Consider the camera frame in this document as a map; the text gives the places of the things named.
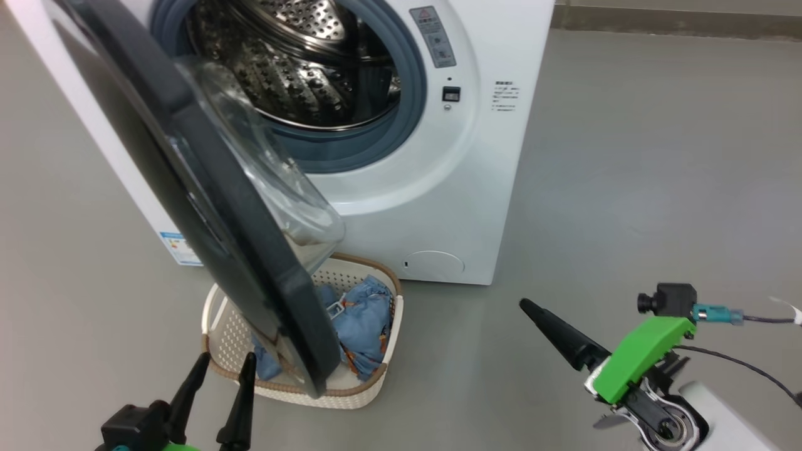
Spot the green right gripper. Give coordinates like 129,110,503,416
519,298,697,405

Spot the round white filter cover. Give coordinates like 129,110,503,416
401,251,466,281

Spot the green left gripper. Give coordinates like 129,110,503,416
162,352,257,451

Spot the teal cable connector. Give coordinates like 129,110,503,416
692,304,744,326

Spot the blue energy label sticker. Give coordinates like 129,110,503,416
160,232,202,267

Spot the blue garment with orange print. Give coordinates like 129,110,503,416
316,274,396,383
251,335,284,381

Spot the stainless steel washer drum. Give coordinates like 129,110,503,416
188,0,402,131

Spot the cream perforated laundry basket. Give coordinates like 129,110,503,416
200,252,405,411

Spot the blue-grey rubber door gasket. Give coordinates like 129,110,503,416
150,0,429,174

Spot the white front-load washing machine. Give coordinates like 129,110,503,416
3,0,556,286

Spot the grey warning sticker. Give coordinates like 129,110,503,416
409,6,457,68

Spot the white cable tag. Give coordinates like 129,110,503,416
769,296,802,326

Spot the dark grey glass washer door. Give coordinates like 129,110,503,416
44,0,346,400

